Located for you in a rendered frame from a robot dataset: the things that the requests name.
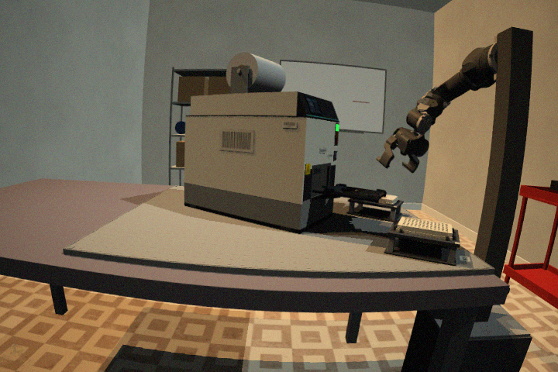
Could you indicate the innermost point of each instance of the grey cylinder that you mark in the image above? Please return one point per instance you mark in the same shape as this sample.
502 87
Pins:
264 75

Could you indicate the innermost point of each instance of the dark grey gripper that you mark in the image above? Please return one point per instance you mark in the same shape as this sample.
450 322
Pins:
408 142

